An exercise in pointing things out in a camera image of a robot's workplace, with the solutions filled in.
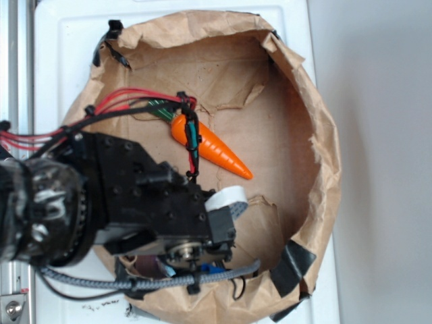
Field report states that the aluminium frame rail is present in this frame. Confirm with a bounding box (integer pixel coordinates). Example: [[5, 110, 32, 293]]
[[1, 1, 36, 323]]

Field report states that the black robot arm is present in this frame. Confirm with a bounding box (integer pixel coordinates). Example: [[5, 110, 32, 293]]
[[1, 132, 236, 269]]

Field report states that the brown paper bag tray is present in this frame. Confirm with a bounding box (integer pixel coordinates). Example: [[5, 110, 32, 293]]
[[65, 10, 342, 323]]

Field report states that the white plastic board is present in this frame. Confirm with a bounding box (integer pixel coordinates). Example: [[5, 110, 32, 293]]
[[34, 1, 340, 323]]

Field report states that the black tape bottom right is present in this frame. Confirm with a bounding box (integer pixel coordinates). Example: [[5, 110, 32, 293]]
[[270, 240, 317, 298]]

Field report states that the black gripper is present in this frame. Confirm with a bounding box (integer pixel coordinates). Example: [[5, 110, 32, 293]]
[[69, 132, 248, 270]]

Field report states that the red and black wire bundle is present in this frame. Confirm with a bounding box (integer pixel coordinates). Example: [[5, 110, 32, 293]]
[[0, 88, 203, 185]]

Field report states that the black tape top left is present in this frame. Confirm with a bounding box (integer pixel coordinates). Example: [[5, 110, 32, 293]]
[[92, 20, 132, 70]]

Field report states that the orange plastic toy carrot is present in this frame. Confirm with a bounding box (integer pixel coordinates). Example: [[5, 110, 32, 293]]
[[148, 99, 253, 180]]

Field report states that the grey braided cable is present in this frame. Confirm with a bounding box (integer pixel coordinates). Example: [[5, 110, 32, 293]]
[[37, 259, 262, 292]]

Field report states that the silver corner bracket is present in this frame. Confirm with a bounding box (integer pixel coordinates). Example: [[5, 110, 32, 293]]
[[1, 294, 26, 324]]

